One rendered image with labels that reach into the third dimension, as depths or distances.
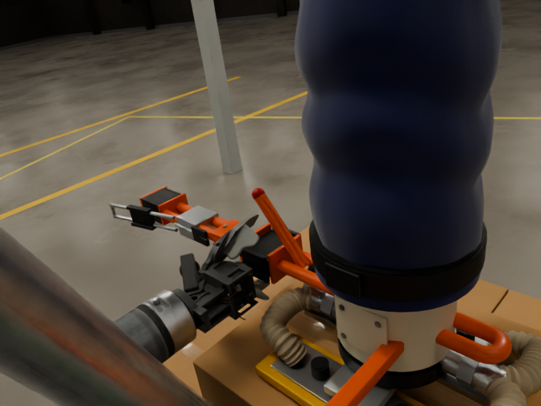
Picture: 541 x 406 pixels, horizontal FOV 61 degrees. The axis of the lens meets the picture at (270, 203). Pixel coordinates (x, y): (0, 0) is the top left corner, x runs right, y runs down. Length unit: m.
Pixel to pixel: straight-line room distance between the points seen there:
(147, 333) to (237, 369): 0.20
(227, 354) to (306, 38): 0.56
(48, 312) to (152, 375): 0.15
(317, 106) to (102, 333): 0.31
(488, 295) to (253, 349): 0.95
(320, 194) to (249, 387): 0.37
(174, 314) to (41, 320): 0.32
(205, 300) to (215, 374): 0.15
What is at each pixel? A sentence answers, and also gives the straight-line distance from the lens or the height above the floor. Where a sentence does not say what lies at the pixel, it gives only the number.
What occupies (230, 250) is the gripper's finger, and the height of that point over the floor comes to 1.12.
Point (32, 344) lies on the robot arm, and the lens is 0.42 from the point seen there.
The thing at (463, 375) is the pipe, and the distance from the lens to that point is 0.70.
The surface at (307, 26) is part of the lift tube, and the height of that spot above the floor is 1.48.
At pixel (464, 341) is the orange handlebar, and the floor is 1.09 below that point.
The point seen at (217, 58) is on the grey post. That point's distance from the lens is 3.78.
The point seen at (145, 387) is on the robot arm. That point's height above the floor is 1.18.
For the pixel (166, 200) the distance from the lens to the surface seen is 1.05.
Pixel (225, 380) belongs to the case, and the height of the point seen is 0.94.
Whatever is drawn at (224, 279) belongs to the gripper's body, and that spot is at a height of 1.11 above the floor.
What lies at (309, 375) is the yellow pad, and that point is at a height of 0.97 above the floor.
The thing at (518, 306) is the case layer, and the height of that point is 0.54.
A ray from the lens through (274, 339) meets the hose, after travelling 0.75.
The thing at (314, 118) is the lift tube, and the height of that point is 1.38.
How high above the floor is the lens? 1.53
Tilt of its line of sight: 27 degrees down
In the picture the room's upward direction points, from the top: 8 degrees counter-clockwise
